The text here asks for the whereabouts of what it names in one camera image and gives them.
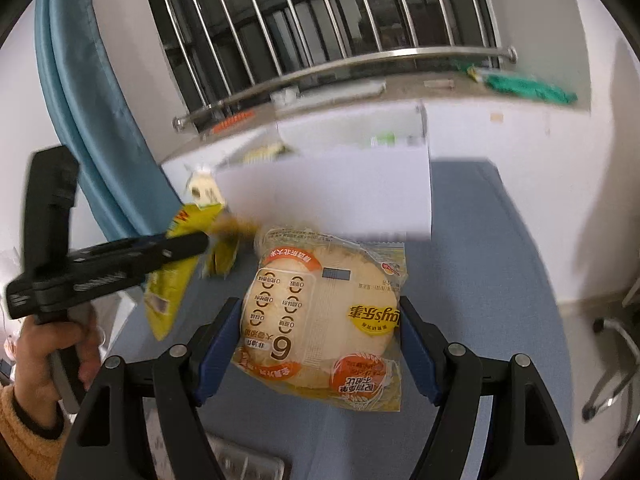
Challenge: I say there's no yellow-green snack packet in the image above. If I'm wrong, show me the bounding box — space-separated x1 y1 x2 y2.
202 235 241 278

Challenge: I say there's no person's left hand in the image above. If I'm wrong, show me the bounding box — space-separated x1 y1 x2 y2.
12 304 102 397

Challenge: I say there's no orange pen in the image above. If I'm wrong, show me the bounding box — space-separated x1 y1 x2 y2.
215 112 256 128

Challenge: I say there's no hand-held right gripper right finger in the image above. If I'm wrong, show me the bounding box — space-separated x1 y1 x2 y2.
399 296 583 480

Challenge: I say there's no blue curtain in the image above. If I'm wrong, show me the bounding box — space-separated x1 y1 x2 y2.
35 0 191 246

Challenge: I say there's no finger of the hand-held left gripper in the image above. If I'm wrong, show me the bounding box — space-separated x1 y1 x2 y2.
145 232 210 276

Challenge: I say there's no steel window guard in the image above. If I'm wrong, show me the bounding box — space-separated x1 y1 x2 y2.
122 0 518 133

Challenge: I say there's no cream bread packet red print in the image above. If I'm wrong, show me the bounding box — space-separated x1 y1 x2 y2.
231 226 408 413

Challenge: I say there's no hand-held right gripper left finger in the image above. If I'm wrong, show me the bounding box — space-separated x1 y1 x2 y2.
57 297 243 480

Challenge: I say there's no white tissue pack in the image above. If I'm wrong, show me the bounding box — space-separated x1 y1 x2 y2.
185 165 226 208

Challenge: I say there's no smartphone with cartoon case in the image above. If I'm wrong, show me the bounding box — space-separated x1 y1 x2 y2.
205 435 286 480

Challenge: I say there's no person's left forearm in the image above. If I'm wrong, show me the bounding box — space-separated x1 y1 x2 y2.
0 382 68 480

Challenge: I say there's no yellow snack packet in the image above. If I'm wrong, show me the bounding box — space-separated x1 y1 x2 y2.
144 203 226 342

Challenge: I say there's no white cardboard box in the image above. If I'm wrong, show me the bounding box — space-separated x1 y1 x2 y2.
215 100 433 241

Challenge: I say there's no dark window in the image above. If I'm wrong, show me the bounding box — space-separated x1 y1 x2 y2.
142 0 501 111

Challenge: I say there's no green wipes packet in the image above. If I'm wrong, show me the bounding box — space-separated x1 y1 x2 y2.
467 65 578 106

